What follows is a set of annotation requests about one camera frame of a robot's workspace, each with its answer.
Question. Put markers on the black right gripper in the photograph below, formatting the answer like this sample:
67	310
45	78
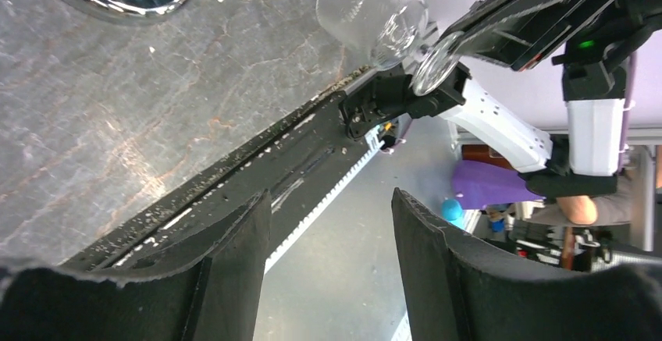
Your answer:
519	34

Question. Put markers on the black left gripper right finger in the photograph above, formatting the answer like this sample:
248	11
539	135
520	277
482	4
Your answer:
459	287

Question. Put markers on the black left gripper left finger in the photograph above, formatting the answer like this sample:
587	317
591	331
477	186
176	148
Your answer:
205	287

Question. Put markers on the clear wine glass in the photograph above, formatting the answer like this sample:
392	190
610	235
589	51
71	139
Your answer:
384	33

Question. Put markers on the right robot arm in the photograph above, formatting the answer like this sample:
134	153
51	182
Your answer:
585	160

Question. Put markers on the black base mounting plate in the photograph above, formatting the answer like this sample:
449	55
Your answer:
298	160

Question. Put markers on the person in background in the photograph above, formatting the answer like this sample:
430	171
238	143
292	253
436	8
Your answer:
491	185

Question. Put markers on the white cable duct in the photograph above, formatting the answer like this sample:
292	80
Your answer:
314	214

